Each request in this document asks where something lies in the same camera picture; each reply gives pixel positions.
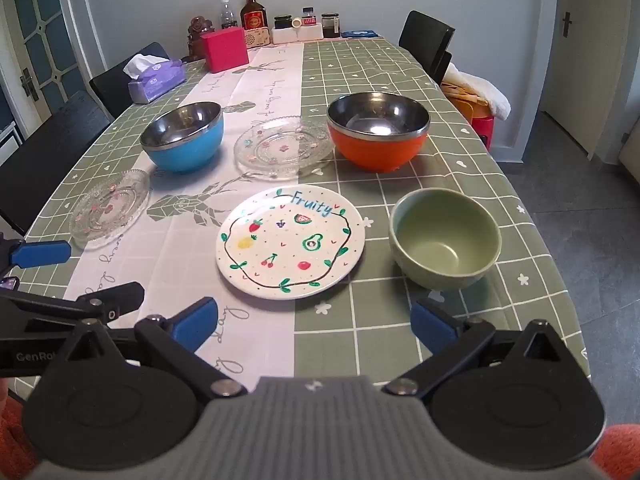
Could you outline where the white drawer cabinet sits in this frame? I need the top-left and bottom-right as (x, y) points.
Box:
(0, 120), (23, 161)

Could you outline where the large clear glass plate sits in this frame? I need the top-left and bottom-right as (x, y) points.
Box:
(234, 116), (335, 182)

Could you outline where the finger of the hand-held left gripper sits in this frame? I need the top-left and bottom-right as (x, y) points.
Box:
(0, 232), (72, 276)
(74, 281), (146, 331)

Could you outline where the brown liquor bottle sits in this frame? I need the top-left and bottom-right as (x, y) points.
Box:
(240, 0), (268, 31)

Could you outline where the red stool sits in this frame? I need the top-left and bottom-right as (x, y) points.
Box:
(470, 115), (495, 150)

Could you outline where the green ceramic bowl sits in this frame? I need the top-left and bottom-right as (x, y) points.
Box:
(389, 188), (502, 291)

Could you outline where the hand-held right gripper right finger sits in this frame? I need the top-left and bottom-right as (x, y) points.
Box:
(382, 297), (591, 398)

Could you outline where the white door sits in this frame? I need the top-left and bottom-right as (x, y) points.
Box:
(542, 0), (638, 166)

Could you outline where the purple tissue pack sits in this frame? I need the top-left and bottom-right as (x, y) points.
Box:
(122, 54), (187, 105)

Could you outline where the glass-paned door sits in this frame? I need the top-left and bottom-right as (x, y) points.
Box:
(0, 0), (86, 126)

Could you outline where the pink box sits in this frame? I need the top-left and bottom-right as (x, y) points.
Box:
(201, 27), (250, 74)

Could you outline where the orange fleece clothing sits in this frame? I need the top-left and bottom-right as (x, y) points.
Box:
(592, 422), (640, 480)
(0, 390), (38, 480)

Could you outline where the blue steel bowl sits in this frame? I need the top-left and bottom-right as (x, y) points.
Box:
(140, 101), (224, 173)

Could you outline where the green checked tablecloth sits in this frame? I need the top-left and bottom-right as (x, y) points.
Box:
(9, 37), (592, 403)

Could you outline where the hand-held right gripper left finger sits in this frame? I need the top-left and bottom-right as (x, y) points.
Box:
(42, 296), (248, 401)

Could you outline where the small clear glass plate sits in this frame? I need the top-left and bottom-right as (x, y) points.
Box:
(69, 170), (151, 250)

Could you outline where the orange steel bowl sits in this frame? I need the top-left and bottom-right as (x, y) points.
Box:
(326, 92), (431, 173)

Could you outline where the beige wooden radio box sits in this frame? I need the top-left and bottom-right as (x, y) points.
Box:
(243, 26), (272, 49)

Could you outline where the black chair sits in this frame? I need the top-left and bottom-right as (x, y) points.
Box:
(398, 10), (456, 68)
(429, 50), (453, 86)
(0, 91), (112, 236)
(89, 42), (171, 120)

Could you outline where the brown figurine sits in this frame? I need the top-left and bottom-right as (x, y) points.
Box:
(181, 16), (213, 63)

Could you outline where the white fruit-print plate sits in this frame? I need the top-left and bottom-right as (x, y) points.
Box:
(216, 186), (366, 301)

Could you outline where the orange yellow cloth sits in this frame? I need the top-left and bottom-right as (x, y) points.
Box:
(441, 82), (493, 123)

